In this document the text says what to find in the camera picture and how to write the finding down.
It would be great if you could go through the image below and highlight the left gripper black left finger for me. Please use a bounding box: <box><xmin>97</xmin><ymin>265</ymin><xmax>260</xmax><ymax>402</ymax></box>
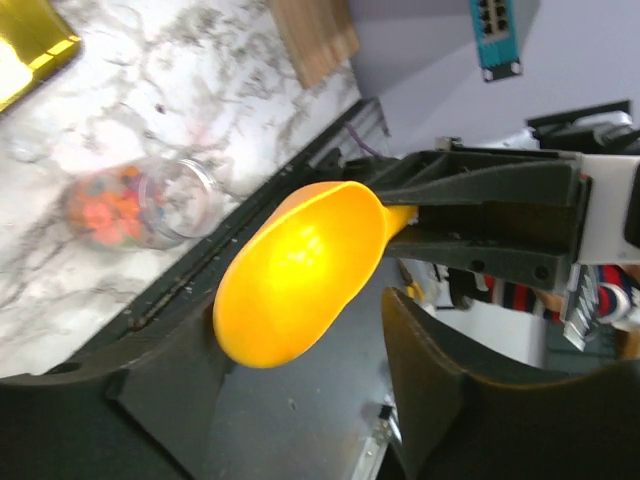
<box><xmin>1</xmin><ymin>301</ymin><xmax>227</xmax><ymax>479</ymax></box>

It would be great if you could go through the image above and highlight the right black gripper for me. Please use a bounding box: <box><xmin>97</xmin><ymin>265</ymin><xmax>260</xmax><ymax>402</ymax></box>
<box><xmin>367</xmin><ymin>150</ymin><xmax>592</xmax><ymax>289</ymax></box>

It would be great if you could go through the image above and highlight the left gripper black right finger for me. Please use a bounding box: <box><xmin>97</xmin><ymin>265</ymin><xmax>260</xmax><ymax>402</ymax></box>
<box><xmin>382</xmin><ymin>288</ymin><xmax>639</xmax><ymax>479</ymax></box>

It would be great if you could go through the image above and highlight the yellow plastic scoop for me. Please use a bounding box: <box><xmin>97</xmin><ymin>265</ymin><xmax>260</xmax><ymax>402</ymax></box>
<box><xmin>213</xmin><ymin>181</ymin><xmax>418</xmax><ymax>368</ymax></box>

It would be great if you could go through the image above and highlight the clear glass jar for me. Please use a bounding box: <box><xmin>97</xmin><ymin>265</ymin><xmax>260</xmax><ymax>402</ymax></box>
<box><xmin>64</xmin><ymin>159</ymin><xmax>222</xmax><ymax>250</ymax></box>

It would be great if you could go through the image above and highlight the tin of gummy candies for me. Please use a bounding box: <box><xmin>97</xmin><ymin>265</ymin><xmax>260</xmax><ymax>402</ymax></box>
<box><xmin>1</xmin><ymin>0</ymin><xmax>82</xmax><ymax>113</ymax></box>

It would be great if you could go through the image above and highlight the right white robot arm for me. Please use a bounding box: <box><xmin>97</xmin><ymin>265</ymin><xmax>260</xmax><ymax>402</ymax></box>
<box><xmin>369</xmin><ymin>101</ymin><xmax>639</xmax><ymax>291</ymax></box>

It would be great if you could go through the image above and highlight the wooden board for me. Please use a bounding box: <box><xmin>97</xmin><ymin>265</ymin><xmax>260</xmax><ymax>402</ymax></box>
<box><xmin>268</xmin><ymin>0</ymin><xmax>360</xmax><ymax>89</ymax></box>

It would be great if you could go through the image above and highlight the black mounting rail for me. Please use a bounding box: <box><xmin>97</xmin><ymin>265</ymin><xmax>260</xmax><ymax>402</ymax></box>
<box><xmin>67</xmin><ymin>99</ymin><xmax>395</xmax><ymax>479</ymax></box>

